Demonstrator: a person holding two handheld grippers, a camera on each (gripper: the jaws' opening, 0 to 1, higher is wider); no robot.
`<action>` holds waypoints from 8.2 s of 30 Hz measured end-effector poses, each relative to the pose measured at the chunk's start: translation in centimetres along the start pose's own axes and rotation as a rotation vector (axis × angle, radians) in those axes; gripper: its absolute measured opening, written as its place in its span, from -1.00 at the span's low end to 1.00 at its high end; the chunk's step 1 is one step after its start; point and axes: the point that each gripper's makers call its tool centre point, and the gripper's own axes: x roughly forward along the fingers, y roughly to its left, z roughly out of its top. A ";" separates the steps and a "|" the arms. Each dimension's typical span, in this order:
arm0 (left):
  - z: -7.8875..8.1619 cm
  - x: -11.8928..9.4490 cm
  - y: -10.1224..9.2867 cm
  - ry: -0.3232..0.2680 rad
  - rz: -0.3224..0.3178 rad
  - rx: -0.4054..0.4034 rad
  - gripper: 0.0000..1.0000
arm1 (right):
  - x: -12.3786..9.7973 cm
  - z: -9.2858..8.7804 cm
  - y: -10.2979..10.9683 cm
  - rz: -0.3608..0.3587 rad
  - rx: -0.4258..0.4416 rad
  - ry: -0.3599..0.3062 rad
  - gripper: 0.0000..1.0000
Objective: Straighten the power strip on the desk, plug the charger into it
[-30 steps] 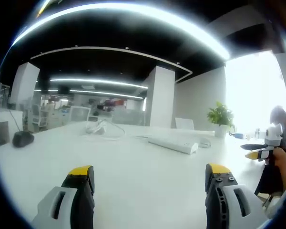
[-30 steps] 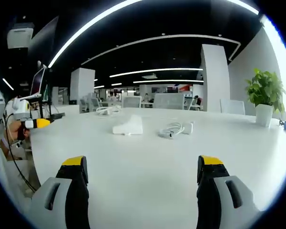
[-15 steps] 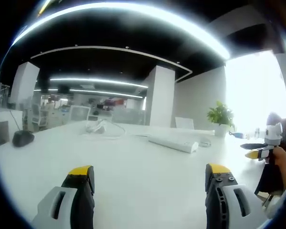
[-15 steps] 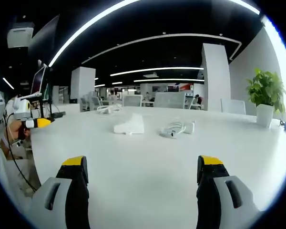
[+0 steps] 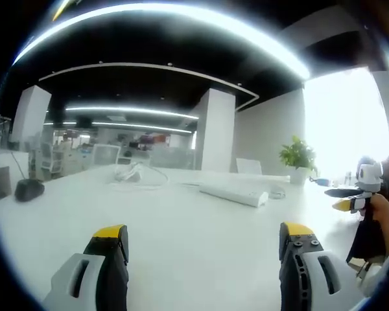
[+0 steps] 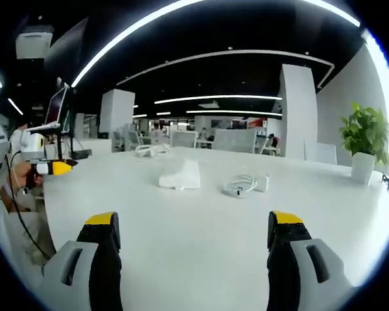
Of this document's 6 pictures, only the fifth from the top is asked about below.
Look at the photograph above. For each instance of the white box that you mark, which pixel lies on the white box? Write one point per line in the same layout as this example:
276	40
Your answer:
249	166

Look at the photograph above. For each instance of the black rounded device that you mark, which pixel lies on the black rounded device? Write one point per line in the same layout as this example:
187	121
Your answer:
28	191

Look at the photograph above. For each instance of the white desk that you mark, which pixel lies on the white desk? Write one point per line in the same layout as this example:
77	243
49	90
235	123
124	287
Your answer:
188	246

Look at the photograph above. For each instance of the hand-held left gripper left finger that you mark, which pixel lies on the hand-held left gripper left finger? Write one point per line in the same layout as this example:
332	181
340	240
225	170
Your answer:
84	278

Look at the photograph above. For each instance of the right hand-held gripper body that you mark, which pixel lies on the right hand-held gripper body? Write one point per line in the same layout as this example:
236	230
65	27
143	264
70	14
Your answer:
368	181

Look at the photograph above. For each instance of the white power strip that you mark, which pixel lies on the white power strip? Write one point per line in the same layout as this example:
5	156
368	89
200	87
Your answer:
233	193

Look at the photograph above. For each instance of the white mesh office chair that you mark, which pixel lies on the white mesh office chair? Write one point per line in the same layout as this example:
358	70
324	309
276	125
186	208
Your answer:
106	155

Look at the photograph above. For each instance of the small white grey object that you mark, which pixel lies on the small white grey object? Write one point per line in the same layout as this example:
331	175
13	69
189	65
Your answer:
276	191

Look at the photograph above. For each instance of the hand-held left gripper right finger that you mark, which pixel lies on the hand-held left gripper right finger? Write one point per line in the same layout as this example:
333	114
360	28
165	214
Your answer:
314	275

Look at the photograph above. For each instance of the grey panel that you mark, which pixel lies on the grey panel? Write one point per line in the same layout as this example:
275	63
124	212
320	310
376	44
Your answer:
0	184

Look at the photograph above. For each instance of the green plant in white pot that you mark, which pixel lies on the green plant in white pot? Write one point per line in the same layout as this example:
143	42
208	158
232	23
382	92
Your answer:
299	158

